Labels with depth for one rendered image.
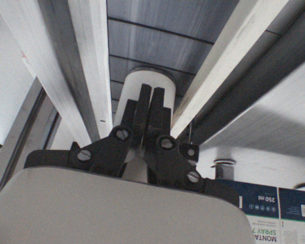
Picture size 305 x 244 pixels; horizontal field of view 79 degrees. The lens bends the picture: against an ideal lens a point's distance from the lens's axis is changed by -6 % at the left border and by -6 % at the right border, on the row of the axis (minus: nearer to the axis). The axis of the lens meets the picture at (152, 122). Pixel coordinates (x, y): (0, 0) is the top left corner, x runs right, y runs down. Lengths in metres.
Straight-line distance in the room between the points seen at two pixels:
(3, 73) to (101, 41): 0.27
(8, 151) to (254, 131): 0.32
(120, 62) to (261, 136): 0.22
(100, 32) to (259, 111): 0.18
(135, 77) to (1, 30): 0.20
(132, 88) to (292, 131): 0.21
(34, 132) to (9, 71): 0.14
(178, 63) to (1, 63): 0.30
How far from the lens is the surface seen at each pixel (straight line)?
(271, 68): 0.22
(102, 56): 0.19
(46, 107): 0.30
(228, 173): 0.41
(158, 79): 0.17
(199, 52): 0.16
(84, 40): 0.26
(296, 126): 0.29
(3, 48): 0.35
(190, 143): 0.32
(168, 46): 0.16
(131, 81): 0.18
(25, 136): 0.31
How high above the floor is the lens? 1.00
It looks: 25 degrees down
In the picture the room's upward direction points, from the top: 170 degrees counter-clockwise
